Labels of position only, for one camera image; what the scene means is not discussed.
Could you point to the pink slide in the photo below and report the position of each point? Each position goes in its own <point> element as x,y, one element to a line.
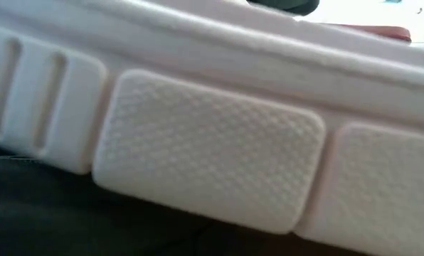
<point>212,149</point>

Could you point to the red plastic bin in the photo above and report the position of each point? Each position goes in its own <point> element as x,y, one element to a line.
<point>382,32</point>

